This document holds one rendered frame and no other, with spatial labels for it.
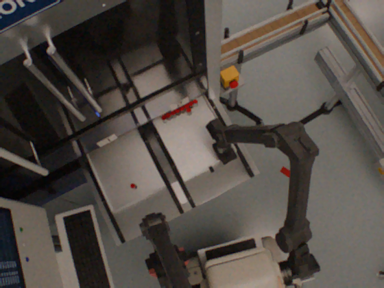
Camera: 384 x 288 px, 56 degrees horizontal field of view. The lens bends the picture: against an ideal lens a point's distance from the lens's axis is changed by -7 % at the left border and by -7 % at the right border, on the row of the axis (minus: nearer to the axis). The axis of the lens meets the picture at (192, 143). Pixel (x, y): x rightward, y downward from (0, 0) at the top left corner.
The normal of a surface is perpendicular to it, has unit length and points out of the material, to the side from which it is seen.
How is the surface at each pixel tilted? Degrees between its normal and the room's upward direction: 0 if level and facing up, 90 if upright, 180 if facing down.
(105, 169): 0
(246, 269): 43
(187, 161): 0
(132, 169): 0
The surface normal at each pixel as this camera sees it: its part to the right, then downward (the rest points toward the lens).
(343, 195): -0.05, -0.25
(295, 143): 0.08, -0.56
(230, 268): -0.20, -0.82
